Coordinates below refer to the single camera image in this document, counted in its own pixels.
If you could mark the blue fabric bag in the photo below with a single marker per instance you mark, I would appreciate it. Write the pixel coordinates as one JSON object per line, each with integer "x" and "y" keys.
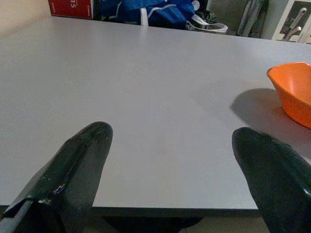
{"x": 165, "y": 12}

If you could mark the orange plastic bowl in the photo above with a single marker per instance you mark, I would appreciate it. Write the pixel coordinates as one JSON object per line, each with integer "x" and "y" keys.
{"x": 296, "y": 97}

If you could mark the white glass door cabinet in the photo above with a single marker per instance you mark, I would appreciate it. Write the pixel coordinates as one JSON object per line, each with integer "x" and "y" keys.
{"x": 283, "y": 21}

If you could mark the grey folded metal frame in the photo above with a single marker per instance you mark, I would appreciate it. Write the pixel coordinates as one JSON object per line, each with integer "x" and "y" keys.
{"x": 250, "y": 17}

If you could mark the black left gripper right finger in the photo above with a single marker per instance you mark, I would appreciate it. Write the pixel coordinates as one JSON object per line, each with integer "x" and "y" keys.
{"x": 274, "y": 184}

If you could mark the black and white sneaker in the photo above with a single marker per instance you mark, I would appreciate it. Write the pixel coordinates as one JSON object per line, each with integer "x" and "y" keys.
{"x": 213, "y": 26}

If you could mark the red cardboard box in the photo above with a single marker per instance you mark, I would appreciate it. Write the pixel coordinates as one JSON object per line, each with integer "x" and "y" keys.
{"x": 70, "y": 9}

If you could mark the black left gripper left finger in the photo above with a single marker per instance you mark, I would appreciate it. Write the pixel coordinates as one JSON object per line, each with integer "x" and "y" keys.
{"x": 68, "y": 182}

